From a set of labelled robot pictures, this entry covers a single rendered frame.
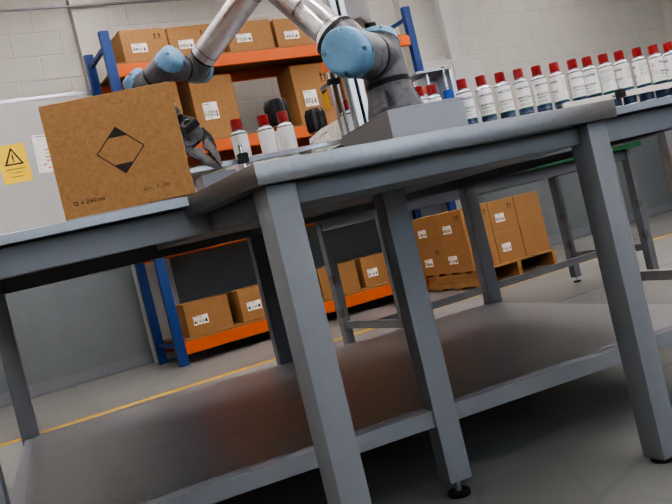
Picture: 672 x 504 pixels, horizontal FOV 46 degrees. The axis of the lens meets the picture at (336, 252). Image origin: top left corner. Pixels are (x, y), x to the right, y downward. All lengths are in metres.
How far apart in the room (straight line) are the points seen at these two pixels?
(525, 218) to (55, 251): 5.33
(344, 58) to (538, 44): 7.57
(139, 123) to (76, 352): 4.77
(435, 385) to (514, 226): 4.75
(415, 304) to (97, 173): 0.80
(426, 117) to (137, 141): 0.69
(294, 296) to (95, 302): 5.28
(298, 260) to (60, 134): 0.76
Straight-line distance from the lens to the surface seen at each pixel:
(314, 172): 1.40
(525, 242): 6.64
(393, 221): 1.85
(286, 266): 1.38
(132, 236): 1.71
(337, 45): 1.92
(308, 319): 1.39
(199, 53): 2.37
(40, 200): 6.49
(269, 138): 2.42
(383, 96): 2.02
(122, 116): 1.92
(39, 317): 6.53
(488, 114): 2.72
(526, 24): 9.39
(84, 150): 1.91
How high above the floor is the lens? 0.68
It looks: 1 degrees down
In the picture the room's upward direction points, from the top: 13 degrees counter-clockwise
